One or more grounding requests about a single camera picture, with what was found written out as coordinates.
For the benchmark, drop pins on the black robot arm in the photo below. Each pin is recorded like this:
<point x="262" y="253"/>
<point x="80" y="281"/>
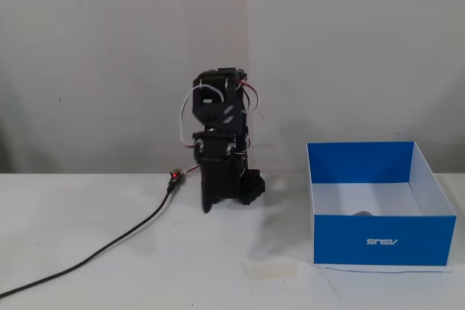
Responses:
<point x="218" y="114"/>

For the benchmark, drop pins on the blue and white cardboard box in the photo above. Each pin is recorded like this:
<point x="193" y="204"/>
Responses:
<point x="381" y="241"/>

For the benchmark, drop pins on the gray cube block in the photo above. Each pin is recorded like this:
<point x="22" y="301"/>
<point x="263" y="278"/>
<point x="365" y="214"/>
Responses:
<point x="362" y="213"/>

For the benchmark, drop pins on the small controller board red LED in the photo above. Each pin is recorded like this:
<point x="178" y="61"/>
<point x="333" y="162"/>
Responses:
<point x="176" y="176"/>

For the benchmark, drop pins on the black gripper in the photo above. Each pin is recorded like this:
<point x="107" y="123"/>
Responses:
<point x="213" y="150"/>

